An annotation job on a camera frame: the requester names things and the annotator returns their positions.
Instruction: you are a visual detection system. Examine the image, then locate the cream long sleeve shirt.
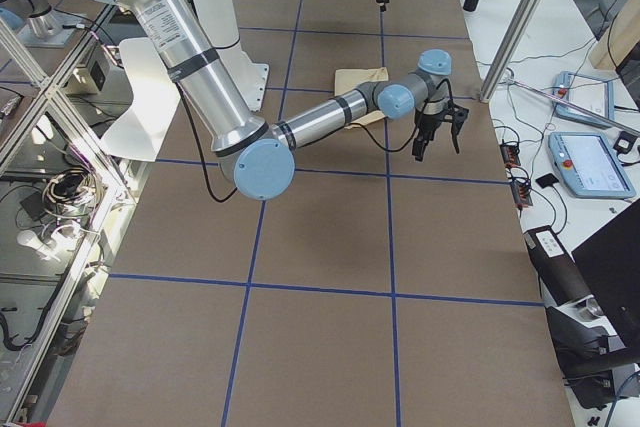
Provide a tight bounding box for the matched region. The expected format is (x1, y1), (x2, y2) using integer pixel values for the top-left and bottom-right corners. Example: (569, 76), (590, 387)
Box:
(334, 67), (389, 125)

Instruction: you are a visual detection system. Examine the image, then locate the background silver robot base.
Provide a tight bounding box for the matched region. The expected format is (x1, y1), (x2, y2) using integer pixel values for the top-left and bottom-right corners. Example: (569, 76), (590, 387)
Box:
(1, 0), (71, 48)

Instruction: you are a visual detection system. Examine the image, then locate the orange black connector box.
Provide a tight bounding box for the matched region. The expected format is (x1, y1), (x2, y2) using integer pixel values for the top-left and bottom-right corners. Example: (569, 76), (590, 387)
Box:
(500, 142), (521, 168)

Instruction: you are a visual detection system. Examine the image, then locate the metal grabber stick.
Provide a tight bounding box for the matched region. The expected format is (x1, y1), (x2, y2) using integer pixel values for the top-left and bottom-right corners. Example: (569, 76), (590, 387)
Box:
(503, 73), (615, 127)

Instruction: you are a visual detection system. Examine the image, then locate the near blue teach pendant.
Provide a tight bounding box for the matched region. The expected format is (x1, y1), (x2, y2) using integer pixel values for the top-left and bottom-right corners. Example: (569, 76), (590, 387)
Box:
(547, 132), (636, 200)

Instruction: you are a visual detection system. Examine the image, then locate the blue teach pendant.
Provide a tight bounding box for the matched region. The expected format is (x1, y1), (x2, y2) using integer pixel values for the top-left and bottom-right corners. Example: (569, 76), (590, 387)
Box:
(547, 132), (636, 200)
(553, 71), (615, 129)

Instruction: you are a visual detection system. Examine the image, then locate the far blue teach pendant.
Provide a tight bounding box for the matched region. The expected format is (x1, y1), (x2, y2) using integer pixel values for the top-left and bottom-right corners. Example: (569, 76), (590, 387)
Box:
(553, 71), (615, 129)

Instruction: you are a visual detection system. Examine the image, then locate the black cylinder device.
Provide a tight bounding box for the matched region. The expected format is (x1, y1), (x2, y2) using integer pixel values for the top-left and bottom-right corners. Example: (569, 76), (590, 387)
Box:
(523, 226), (591, 305)

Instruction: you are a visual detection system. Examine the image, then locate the black computer monitor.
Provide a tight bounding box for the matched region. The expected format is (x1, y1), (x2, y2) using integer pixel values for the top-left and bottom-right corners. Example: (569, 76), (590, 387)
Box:
(572, 202), (639, 346)

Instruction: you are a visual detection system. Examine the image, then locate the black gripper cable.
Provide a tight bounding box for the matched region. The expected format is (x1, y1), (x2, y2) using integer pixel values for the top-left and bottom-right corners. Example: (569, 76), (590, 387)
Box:
(177, 76), (454, 204)

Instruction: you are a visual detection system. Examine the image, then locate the aluminium frame post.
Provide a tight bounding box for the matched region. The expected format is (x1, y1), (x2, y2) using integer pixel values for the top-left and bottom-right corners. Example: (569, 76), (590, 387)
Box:
(479, 0), (541, 103)

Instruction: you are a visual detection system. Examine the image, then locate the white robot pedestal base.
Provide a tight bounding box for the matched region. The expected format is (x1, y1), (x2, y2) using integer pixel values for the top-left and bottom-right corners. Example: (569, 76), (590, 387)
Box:
(193, 0), (269, 112)

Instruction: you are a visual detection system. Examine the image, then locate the tangled cable bundle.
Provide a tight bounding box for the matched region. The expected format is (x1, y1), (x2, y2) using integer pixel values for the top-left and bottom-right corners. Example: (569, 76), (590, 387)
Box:
(40, 169), (109, 221)

